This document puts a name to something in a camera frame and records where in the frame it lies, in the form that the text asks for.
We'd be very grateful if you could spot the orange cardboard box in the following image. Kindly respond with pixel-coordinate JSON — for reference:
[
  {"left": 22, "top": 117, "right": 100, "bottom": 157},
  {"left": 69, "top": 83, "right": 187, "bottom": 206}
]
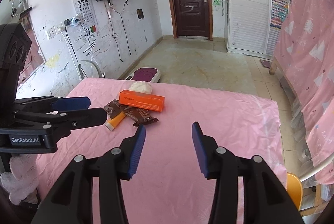
[{"left": 119, "top": 89, "right": 165, "bottom": 112}]

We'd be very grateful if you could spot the orange plastic bin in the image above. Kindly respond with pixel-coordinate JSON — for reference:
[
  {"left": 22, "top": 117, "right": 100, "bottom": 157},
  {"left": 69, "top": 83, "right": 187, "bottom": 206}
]
[{"left": 286, "top": 173, "right": 304, "bottom": 210}]

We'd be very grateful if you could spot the purple white foot massager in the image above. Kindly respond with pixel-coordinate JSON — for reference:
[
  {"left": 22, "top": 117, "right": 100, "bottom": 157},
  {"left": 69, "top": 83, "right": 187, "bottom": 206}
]
[{"left": 126, "top": 67, "right": 161, "bottom": 83}]

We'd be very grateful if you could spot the white paper ball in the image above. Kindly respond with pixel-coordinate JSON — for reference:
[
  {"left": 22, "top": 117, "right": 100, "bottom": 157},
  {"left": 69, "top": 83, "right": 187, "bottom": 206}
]
[{"left": 129, "top": 82, "right": 153, "bottom": 94}]

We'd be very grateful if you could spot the pink bed curtain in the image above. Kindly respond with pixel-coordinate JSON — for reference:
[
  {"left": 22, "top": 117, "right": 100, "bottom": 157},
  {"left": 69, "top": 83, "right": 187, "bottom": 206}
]
[{"left": 273, "top": 0, "right": 333, "bottom": 174}]

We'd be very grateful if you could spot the eye chart poster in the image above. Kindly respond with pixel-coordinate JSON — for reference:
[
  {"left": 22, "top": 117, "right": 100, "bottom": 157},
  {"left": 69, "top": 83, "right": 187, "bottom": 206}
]
[{"left": 72, "top": 0, "right": 99, "bottom": 38}]

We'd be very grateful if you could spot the orange tube bottle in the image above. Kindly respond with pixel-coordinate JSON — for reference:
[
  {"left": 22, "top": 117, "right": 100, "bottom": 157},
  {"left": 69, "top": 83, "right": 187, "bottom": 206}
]
[{"left": 105, "top": 112, "right": 126, "bottom": 131}]

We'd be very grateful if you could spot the brown snack wrapper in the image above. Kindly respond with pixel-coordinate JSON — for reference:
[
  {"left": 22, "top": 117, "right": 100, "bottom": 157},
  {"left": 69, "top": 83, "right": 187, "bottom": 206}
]
[{"left": 103, "top": 99, "right": 158, "bottom": 127}]

